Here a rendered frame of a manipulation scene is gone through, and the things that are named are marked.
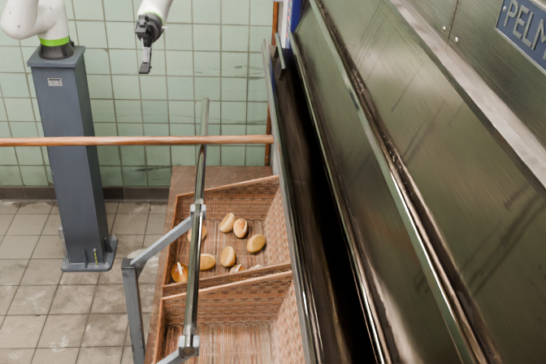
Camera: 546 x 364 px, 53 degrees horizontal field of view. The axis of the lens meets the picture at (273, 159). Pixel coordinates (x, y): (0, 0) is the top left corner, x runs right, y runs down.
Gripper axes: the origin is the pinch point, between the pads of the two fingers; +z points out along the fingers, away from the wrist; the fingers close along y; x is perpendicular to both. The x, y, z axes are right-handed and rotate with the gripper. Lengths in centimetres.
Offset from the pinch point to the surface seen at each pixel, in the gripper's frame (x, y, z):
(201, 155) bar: -18.8, 31.2, 13.3
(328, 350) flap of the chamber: -42, 7, 112
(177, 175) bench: -4, 91, -61
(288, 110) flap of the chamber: -45, 8, 25
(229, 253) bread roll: -29, 83, 5
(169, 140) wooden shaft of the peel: -7.7, 28.9, 7.5
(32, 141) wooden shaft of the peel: 36.9, 28.9, 7.9
